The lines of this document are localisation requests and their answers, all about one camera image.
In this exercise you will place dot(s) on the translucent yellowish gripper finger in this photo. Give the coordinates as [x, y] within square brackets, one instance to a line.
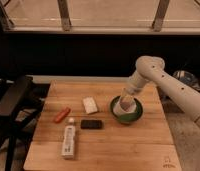
[126, 100]

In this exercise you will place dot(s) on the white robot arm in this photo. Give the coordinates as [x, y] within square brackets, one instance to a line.
[152, 69]

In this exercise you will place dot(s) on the green ceramic bowl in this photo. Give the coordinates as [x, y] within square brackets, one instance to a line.
[127, 118]

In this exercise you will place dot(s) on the white sponge block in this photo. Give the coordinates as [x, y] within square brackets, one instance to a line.
[90, 105]

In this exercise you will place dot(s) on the black rectangular block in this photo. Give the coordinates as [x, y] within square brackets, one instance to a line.
[91, 124]

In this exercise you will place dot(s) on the orange carrot toy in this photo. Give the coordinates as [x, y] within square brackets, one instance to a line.
[61, 115]

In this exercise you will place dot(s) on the round metal container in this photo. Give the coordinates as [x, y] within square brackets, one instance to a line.
[186, 77]

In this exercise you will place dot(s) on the white plastic bottle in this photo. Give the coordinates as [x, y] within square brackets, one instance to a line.
[68, 146]

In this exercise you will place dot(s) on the black chair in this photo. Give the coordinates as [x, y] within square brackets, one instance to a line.
[20, 103]

